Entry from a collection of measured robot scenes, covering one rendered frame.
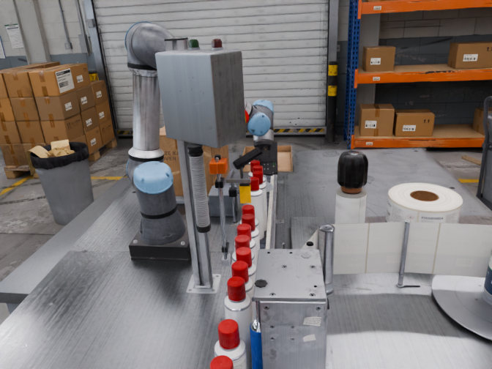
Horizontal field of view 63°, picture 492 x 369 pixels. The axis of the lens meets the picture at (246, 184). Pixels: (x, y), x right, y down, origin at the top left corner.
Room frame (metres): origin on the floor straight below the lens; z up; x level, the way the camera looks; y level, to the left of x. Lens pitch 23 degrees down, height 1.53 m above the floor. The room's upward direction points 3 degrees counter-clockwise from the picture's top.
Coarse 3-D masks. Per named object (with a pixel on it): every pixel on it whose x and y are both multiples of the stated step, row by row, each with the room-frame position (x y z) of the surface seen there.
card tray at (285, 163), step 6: (246, 150) 2.13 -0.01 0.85; (282, 150) 2.11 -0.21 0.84; (288, 150) 2.11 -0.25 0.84; (282, 156) 2.04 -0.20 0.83; (288, 156) 2.03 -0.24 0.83; (282, 162) 1.94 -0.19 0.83; (288, 162) 1.94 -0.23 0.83; (246, 168) 1.88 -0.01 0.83; (282, 168) 1.85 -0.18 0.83; (288, 168) 1.84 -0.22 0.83
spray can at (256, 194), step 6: (252, 180) 1.10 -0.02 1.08; (258, 180) 1.11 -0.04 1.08; (252, 186) 1.10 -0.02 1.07; (258, 186) 1.11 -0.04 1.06; (252, 192) 1.10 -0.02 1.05; (258, 192) 1.10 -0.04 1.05; (252, 198) 1.09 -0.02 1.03; (258, 198) 1.09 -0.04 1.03; (252, 204) 1.09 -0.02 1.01; (258, 204) 1.09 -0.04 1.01; (258, 210) 1.09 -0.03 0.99; (258, 216) 1.09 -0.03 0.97
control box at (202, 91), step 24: (168, 72) 0.87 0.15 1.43; (192, 72) 0.83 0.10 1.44; (216, 72) 0.80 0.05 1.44; (240, 72) 0.85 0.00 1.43; (168, 96) 0.88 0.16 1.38; (192, 96) 0.83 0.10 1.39; (216, 96) 0.80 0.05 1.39; (240, 96) 0.85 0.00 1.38; (168, 120) 0.89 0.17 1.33; (192, 120) 0.84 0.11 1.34; (216, 120) 0.79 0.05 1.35; (240, 120) 0.85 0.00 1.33; (216, 144) 0.79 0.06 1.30
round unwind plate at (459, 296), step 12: (444, 276) 0.84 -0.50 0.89; (456, 276) 0.84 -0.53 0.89; (432, 288) 0.80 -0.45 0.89; (444, 288) 0.80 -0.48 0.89; (456, 288) 0.79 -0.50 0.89; (468, 288) 0.79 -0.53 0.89; (480, 288) 0.79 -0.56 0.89; (444, 300) 0.75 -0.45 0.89; (456, 300) 0.75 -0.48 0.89; (468, 300) 0.75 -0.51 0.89; (480, 300) 0.75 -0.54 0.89; (456, 312) 0.71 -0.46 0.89; (468, 312) 0.71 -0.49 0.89; (480, 312) 0.71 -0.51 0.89; (468, 324) 0.67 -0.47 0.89; (480, 324) 0.67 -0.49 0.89
